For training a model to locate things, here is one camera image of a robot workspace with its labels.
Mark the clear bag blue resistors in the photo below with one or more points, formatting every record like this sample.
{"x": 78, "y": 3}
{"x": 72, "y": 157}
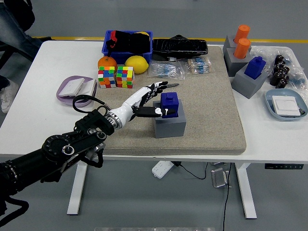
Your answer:
{"x": 166, "y": 71}

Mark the clear bag black capacitors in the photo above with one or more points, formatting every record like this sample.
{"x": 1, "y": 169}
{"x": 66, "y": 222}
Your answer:
{"x": 279, "y": 75}

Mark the white table leg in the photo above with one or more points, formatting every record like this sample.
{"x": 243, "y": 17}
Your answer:
{"x": 245, "y": 192}
{"x": 75, "y": 192}

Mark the multicolour puzzle cube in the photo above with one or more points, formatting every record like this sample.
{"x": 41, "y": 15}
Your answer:
{"x": 107, "y": 77}
{"x": 125, "y": 77}

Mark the grey seal holder block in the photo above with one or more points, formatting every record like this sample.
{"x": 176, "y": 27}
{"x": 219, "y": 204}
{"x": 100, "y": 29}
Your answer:
{"x": 232, "y": 65}
{"x": 170, "y": 130}
{"x": 245, "y": 84}
{"x": 228, "y": 44}

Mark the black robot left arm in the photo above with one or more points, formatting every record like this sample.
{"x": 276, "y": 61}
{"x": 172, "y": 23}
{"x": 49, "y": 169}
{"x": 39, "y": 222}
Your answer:
{"x": 55, "y": 146}

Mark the purple plate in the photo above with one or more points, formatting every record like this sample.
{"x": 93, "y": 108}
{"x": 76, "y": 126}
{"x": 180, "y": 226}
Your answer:
{"x": 66, "y": 101}

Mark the black red cloth pouch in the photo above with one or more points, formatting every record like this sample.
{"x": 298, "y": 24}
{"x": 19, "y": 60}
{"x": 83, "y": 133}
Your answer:
{"x": 134, "y": 43}

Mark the person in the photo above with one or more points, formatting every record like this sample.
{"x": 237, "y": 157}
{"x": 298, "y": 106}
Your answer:
{"x": 19, "y": 43}

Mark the clear bag blue parts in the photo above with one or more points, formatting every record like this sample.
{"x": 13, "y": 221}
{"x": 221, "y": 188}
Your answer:
{"x": 298, "y": 80}

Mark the yellow lemon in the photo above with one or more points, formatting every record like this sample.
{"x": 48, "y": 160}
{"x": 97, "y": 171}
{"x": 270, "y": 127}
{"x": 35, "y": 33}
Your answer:
{"x": 136, "y": 63}

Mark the grey-brown mat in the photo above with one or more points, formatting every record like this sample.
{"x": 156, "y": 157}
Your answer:
{"x": 204, "y": 120}

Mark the light blue plate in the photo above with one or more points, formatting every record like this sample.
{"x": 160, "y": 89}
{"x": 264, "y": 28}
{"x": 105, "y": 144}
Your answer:
{"x": 269, "y": 101}

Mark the clear bag tan resistors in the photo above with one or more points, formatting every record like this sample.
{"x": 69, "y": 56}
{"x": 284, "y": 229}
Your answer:
{"x": 198, "y": 65}

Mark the orange fruit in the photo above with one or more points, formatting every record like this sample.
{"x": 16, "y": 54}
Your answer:
{"x": 107, "y": 62}

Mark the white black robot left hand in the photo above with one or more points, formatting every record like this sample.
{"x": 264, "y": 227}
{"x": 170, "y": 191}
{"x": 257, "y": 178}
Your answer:
{"x": 130, "y": 103}

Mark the blue plastic bin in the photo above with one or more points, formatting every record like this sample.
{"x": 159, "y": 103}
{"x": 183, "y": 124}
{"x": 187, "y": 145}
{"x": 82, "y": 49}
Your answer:
{"x": 120, "y": 57}

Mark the yellow item in bin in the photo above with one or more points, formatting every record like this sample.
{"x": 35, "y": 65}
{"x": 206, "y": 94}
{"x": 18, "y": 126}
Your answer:
{"x": 144, "y": 33}

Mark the blue square seal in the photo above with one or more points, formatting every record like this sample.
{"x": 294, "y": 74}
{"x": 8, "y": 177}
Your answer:
{"x": 172, "y": 102}
{"x": 255, "y": 68}

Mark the black table control panel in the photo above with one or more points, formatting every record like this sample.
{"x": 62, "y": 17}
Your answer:
{"x": 284, "y": 166}

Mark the orange round seal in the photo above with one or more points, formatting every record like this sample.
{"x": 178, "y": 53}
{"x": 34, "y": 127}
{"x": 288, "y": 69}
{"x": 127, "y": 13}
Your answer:
{"x": 241, "y": 49}
{"x": 243, "y": 32}

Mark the black silver folding tool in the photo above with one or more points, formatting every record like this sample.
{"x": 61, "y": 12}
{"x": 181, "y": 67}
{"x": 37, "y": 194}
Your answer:
{"x": 174, "y": 84}

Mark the silver metal bracket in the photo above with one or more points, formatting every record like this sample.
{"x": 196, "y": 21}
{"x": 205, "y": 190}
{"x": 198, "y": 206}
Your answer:
{"x": 219, "y": 178}

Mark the white switch panel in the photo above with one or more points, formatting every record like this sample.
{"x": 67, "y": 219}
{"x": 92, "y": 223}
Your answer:
{"x": 71, "y": 87}
{"x": 286, "y": 106}
{"x": 86, "y": 90}

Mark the white power strip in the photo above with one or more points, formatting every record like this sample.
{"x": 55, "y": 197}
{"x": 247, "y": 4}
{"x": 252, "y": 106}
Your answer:
{"x": 161, "y": 169}

